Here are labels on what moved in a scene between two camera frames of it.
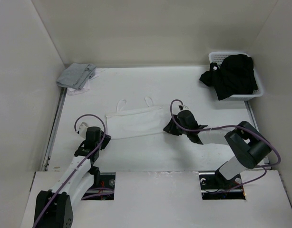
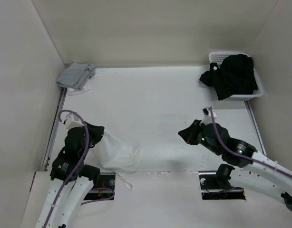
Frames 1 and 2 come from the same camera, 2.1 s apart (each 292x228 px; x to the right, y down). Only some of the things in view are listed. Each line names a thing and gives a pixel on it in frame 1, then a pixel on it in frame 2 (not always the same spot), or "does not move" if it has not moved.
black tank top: (235, 75) does not move
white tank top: (126, 123) to (115, 155)
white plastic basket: (218, 57) does not move
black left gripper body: (106, 141) does not move
